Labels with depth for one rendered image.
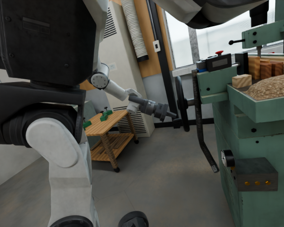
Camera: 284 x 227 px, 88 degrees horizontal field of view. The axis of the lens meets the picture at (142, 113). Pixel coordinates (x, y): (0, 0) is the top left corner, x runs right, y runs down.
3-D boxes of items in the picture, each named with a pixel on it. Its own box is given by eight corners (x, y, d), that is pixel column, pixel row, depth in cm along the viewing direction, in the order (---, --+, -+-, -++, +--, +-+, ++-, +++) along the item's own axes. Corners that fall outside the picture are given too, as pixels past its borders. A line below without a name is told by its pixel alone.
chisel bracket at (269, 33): (241, 52, 65) (240, 32, 63) (280, 43, 61) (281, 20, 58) (249, 52, 59) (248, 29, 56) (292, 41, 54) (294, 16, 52)
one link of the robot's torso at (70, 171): (45, 271, 44) (3, 123, 32) (59, 218, 60) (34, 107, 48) (98, 253, 48) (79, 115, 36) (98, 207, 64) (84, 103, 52)
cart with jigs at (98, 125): (110, 142, 240) (95, 106, 220) (140, 142, 216) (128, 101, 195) (81, 171, 185) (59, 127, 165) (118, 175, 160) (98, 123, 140)
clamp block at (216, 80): (196, 88, 73) (194, 70, 70) (226, 82, 69) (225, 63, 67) (201, 96, 60) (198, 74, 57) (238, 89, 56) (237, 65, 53)
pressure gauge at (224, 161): (221, 163, 58) (219, 146, 56) (232, 162, 57) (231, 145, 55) (226, 175, 53) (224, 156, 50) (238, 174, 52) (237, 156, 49)
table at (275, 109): (192, 85, 95) (191, 76, 93) (246, 74, 86) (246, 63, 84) (215, 129, 40) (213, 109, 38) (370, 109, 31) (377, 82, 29)
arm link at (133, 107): (143, 118, 91) (126, 112, 92) (148, 103, 94) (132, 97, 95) (144, 111, 80) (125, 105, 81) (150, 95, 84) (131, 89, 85)
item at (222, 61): (196, 70, 69) (194, 58, 67) (222, 64, 66) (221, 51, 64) (200, 74, 57) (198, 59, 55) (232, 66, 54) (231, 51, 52)
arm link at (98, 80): (85, 89, 72) (67, 42, 57) (90, 76, 82) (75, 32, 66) (109, 87, 73) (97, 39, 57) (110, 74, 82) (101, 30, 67)
